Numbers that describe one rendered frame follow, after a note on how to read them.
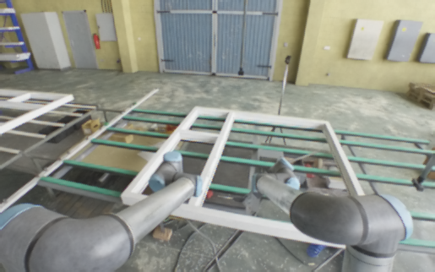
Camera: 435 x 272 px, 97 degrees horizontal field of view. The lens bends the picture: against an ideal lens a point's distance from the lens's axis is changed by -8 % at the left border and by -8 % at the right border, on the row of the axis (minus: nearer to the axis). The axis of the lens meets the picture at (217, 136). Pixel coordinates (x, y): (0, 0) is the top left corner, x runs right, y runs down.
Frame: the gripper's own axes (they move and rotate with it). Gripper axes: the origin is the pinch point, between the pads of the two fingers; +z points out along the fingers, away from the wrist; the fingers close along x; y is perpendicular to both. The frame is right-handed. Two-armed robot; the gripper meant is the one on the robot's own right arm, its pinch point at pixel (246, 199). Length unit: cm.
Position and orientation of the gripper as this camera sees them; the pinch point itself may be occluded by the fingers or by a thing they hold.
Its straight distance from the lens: 133.3
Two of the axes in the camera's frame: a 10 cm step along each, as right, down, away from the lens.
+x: -2.1, 1.9, -9.6
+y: -7.2, -6.9, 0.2
